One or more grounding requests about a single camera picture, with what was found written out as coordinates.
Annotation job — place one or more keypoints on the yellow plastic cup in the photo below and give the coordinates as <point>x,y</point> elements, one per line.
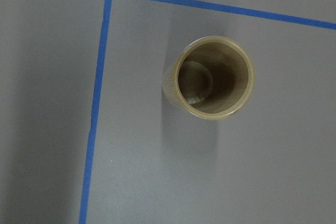
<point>213,78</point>

